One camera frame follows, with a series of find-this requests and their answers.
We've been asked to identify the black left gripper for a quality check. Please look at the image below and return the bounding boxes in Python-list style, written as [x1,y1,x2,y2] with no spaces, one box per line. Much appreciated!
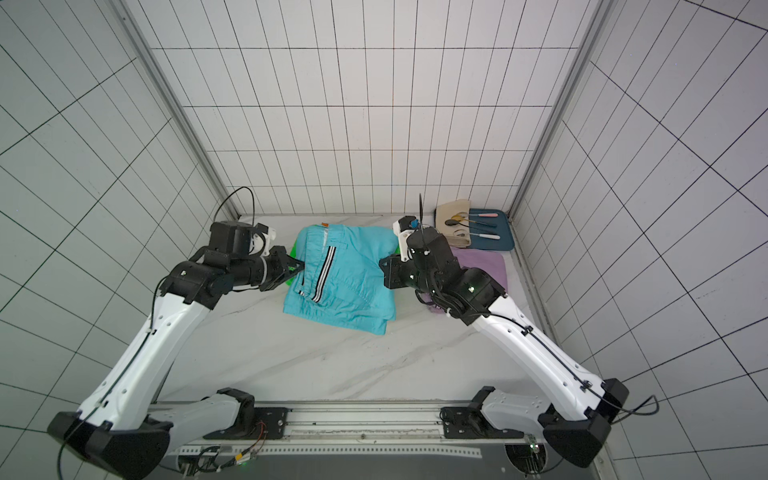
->
[230,246,306,292]

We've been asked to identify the teal striped pants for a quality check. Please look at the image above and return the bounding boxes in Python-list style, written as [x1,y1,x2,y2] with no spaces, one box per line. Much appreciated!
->
[283,224,398,335]

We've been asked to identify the purple pants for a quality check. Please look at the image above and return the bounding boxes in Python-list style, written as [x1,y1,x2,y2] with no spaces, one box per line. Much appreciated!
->
[416,247,507,325]

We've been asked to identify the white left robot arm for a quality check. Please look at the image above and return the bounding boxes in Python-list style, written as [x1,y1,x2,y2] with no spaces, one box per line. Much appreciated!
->
[47,246,304,479]

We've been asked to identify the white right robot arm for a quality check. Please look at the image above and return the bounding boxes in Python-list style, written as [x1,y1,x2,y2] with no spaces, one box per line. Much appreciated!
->
[379,216,628,468]

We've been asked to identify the green plastic basket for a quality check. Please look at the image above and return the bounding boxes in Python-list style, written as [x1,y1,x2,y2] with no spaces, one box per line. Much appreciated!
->
[283,240,305,286]

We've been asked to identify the beige cutlery holder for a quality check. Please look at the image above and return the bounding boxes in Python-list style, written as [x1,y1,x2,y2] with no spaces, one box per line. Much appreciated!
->
[434,199,471,248]

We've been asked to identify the black spoon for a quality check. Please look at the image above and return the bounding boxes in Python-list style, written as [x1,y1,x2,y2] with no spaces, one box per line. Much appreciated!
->
[444,219,473,227]

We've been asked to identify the dark teal tray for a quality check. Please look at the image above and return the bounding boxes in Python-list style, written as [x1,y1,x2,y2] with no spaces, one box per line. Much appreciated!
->
[469,209,515,251]

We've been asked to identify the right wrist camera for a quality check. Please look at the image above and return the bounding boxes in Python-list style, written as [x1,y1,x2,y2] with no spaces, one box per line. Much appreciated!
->
[393,215,420,263]

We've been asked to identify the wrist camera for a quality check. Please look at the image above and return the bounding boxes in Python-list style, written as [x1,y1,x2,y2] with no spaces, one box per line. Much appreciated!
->
[393,215,420,263]
[208,221,276,257]

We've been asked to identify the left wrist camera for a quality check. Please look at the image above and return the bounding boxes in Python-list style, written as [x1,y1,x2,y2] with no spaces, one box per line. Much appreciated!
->
[208,221,276,257]

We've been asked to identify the white handled utensil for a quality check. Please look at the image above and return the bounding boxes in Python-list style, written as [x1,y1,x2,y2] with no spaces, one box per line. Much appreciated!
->
[470,232,501,240]

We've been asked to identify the aluminium mounting rail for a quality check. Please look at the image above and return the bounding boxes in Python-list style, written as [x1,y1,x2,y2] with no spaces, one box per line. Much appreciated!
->
[122,400,607,460]

